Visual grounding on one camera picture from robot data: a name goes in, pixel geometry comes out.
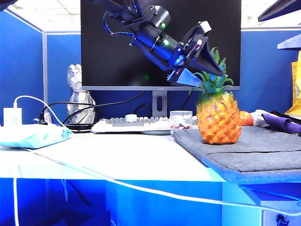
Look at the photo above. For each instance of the yellow paper bag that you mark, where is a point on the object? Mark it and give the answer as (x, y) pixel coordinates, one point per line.
(295, 99)

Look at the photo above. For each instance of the white power strip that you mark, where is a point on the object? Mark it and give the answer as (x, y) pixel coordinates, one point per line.
(45, 118)

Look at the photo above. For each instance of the gray partition post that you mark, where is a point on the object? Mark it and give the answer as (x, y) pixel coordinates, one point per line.
(45, 70)

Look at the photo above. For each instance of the silver geometric figurine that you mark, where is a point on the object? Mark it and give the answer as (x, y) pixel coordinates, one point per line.
(80, 103)

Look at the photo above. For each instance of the white and gray keyboard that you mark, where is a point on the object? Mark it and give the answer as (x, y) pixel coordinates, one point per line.
(113, 126)

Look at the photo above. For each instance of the gray monitor stand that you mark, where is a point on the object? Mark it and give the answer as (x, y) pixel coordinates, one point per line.
(159, 103)

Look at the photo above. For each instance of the white wrist camera with mount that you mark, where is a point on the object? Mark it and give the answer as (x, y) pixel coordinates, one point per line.
(202, 28)

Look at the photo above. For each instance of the white round knob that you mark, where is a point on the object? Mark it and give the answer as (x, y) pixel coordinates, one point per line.
(130, 117)

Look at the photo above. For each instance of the white power adapter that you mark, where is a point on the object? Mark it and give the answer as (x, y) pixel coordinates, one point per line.
(11, 116)

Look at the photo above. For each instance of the grey felt mat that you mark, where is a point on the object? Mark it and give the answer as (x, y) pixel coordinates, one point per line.
(247, 155)

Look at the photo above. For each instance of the teal tissue packet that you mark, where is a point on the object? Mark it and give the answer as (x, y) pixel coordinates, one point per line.
(33, 136)

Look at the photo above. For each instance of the plastic pineapple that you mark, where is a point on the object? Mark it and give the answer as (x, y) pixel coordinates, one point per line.
(218, 122)

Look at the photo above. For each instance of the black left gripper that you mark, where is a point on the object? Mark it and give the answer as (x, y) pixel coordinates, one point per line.
(185, 55)

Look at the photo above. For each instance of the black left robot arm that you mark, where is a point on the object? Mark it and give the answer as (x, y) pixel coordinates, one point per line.
(150, 33)

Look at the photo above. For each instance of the purple and white cloth bag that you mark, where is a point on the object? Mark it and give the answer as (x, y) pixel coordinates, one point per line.
(277, 122)

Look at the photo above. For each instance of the black computer monitor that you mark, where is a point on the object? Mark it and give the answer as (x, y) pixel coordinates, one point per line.
(105, 58)

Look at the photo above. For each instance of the orange fruit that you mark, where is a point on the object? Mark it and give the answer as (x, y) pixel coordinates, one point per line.
(246, 118)

